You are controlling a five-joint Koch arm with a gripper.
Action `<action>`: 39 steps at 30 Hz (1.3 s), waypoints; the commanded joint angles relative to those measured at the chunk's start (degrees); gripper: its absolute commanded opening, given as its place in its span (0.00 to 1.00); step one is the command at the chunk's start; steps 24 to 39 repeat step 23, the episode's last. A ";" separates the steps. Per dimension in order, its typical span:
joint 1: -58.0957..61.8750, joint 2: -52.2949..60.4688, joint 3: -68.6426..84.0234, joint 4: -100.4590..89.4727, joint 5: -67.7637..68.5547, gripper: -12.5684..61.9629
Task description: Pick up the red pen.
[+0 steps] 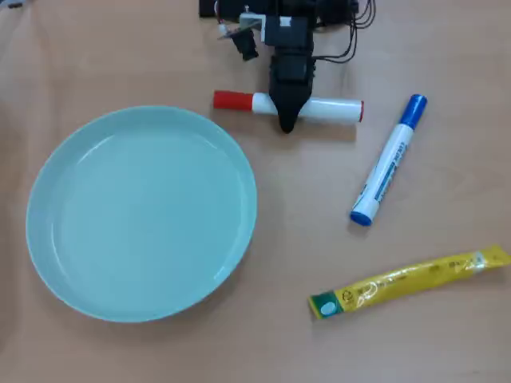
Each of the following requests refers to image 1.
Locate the wrist camera circuit board module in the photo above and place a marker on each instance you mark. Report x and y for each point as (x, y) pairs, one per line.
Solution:
(245, 36)

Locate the small dark object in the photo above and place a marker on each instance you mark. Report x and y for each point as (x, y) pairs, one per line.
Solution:
(14, 5)

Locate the yellow sachet with green end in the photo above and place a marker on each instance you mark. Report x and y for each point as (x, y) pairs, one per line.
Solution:
(407, 283)

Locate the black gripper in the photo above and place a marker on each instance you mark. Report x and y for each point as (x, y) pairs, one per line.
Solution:
(289, 48)

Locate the red and white marker pen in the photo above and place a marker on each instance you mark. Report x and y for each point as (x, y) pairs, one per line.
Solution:
(239, 100)

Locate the light teal round plate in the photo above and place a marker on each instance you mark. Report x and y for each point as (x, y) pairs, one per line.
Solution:
(139, 215)

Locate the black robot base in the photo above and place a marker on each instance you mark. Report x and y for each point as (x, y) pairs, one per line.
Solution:
(235, 7)

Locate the blue and white marker pen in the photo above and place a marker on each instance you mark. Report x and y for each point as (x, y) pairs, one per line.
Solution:
(389, 159)

